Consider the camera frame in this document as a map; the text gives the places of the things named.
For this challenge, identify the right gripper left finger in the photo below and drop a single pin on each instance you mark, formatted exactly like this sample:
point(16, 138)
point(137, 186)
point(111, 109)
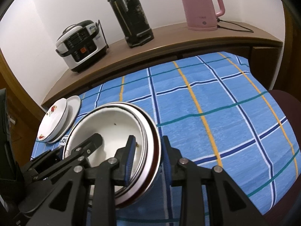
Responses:
point(115, 171)

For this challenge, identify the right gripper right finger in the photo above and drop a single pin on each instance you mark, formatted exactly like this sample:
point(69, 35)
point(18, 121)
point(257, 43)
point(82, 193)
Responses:
point(207, 192)

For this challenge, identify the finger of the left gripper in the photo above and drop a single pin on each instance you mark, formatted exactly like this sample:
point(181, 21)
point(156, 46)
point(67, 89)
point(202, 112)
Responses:
point(85, 148)
point(61, 151)

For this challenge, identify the white plate red flowers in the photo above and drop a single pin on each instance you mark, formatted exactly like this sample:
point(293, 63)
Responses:
point(53, 120)

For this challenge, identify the small white enamel bowl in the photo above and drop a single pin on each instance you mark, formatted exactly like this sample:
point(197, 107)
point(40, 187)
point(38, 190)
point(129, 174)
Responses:
point(115, 123)

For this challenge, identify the stainless steel mixing bowl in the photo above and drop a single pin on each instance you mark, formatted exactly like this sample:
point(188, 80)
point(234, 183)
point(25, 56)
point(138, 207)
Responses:
point(156, 169)

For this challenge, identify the pink plastic bowl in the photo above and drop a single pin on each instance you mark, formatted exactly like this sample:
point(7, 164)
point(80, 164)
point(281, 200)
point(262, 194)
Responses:
point(147, 150)

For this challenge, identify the white label on tablecloth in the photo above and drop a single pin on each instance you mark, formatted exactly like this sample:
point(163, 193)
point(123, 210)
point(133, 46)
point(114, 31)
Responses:
point(64, 140)

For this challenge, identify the brown wooden door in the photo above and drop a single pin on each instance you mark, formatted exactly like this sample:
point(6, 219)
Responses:
point(24, 115)

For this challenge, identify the flat white round plate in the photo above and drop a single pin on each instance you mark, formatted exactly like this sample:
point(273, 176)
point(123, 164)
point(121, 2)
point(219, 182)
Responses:
point(74, 104)

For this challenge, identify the blue plaid tablecloth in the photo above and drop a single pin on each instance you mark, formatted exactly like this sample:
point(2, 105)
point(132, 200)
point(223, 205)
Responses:
point(216, 113)

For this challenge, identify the white black rice cooker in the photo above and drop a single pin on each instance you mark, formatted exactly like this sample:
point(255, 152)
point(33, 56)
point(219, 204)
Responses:
point(81, 45)

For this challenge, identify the tall black thermos flask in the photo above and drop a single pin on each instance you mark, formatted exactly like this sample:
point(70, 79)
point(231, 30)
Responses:
point(133, 22)

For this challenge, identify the brown wooden sideboard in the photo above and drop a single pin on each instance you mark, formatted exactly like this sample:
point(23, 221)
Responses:
point(171, 42)

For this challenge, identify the pink electric kettle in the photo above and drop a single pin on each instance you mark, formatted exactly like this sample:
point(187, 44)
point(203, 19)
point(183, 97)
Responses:
point(201, 15)

